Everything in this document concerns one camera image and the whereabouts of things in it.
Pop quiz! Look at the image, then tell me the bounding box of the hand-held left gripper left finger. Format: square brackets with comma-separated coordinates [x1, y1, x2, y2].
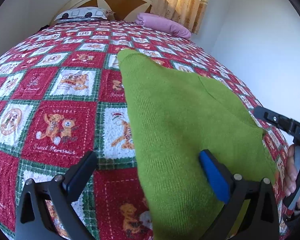
[15, 151, 98, 240]

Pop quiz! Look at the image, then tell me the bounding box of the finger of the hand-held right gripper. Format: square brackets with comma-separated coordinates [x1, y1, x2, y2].
[254, 106, 297, 133]

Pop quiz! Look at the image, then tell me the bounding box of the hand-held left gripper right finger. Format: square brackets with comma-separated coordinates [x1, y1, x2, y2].
[199, 149, 280, 240]

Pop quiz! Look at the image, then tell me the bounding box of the green knit sweater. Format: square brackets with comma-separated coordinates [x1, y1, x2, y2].
[117, 49, 277, 240]

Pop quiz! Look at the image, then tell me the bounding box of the person's right hand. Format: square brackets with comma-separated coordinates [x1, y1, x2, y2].
[284, 145, 300, 210]

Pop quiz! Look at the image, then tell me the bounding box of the red checked printed bedspread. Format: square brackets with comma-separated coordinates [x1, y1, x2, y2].
[0, 20, 294, 240]

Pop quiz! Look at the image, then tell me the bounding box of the pink pillow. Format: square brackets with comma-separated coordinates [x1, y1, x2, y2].
[136, 12, 192, 39]

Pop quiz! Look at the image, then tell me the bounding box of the beige patterned curtain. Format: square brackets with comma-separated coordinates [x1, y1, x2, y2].
[115, 0, 214, 34]

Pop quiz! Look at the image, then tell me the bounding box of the white patterned pillow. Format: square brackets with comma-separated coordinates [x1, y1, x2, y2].
[54, 7, 113, 22]

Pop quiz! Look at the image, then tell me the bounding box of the cream wooden headboard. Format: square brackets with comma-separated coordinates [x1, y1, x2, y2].
[50, 0, 157, 25]

